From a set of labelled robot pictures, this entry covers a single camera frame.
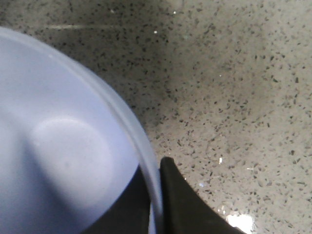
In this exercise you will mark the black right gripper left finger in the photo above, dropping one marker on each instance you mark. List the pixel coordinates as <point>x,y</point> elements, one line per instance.
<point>130,212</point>

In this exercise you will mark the blue plastic bowl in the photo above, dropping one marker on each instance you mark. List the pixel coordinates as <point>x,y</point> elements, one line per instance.
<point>69,144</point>

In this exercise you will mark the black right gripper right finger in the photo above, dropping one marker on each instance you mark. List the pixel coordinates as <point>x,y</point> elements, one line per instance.
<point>184,211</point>

